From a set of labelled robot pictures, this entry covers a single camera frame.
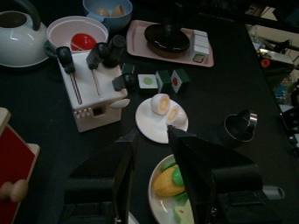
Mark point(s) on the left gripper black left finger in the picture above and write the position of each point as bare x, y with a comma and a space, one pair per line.
126, 175

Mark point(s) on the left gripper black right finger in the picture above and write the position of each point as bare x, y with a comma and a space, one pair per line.
202, 157

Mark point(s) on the black pot lid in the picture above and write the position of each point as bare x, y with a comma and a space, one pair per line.
168, 39

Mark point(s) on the bright green toy vegetable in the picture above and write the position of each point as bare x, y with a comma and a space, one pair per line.
178, 177

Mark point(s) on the yellow toy corn cob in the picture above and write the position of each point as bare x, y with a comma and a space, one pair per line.
166, 183

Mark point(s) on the toy frying pan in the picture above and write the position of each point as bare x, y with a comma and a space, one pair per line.
158, 204

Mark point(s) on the small black cup metal rim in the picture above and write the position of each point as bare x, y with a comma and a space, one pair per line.
241, 125

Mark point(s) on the toy boiled egg half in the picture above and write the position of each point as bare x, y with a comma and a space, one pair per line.
161, 103
174, 114

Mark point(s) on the white round plate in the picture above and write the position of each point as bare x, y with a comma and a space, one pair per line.
150, 125

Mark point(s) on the pale green toy slice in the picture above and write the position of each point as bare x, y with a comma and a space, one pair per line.
184, 213

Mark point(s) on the white toy knife block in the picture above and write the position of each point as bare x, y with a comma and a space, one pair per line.
101, 108

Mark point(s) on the sushi roll with red centre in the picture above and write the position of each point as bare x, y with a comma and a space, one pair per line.
180, 80

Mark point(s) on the small dark green sushi roll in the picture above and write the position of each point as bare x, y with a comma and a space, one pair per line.
129, 68

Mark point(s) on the pink rectangular tray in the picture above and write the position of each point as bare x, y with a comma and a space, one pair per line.
137, 43

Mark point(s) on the red toy tomato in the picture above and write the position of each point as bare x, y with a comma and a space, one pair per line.
83, 41

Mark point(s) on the light blue bowl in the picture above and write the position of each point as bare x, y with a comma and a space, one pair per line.
117, 22

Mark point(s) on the tan toy bread piece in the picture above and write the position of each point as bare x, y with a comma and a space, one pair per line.
119, 11

